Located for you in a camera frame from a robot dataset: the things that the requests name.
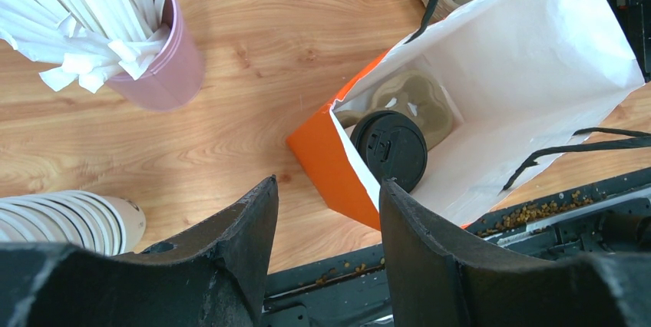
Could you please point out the stack of white paper cups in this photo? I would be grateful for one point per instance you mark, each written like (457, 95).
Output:
(106, 225)

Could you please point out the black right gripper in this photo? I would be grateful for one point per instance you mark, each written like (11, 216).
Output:
(634, 19)

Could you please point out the black plastic cup lid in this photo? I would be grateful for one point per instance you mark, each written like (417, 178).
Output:
(392, 147)

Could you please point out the orange and white paper bag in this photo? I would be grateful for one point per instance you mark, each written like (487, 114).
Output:
(519, 76)

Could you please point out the single cardboard cup carrier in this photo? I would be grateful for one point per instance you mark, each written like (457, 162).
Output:
(417, 96)

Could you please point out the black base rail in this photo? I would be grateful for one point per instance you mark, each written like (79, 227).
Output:
(609, 216)

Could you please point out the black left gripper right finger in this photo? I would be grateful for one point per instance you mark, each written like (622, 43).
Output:
(441, 275)

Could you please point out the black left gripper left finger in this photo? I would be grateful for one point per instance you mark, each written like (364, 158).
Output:
(212, 274)

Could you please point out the pink cup of straws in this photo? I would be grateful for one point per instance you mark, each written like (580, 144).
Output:
(142, 49)

